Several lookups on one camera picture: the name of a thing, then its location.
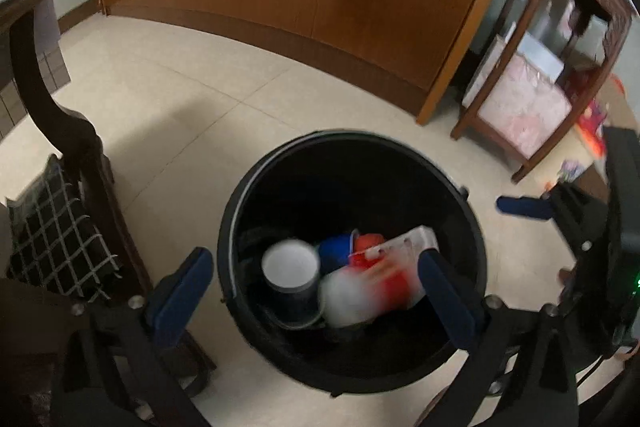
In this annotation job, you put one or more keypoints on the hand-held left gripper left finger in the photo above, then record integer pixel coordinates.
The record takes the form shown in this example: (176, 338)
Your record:
(180, 302)

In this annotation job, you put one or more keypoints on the pink and white box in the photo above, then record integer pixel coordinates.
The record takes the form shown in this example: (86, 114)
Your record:
(525, 107)

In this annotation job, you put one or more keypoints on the dark wooden chair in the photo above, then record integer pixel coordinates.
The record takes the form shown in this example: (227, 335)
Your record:
(50, 107)

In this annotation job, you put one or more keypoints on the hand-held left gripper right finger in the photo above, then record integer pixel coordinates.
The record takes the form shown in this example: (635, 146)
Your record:
(447, 302)

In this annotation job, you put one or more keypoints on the colourful printed packet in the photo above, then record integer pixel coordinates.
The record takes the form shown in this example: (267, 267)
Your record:
(592, 127)

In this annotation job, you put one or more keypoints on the black checked cushion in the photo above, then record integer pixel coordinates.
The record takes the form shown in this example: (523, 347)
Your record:
(55, 237)

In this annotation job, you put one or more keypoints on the blue patterned cup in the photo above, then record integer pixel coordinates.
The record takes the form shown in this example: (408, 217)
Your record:
(290, 264)

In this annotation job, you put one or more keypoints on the plain blue cup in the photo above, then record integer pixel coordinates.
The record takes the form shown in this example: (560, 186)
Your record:
(335, 249)

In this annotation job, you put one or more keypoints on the black trash bin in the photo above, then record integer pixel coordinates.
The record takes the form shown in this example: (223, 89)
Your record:
(350, 172)

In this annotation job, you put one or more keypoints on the red and white tissue box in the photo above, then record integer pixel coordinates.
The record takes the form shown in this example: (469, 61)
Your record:
(415, 239)

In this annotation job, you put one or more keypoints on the white flat box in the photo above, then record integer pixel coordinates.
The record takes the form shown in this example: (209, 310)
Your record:
(540, 52)

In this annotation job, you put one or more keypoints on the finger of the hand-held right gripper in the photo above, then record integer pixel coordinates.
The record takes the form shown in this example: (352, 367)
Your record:
(522, 206)

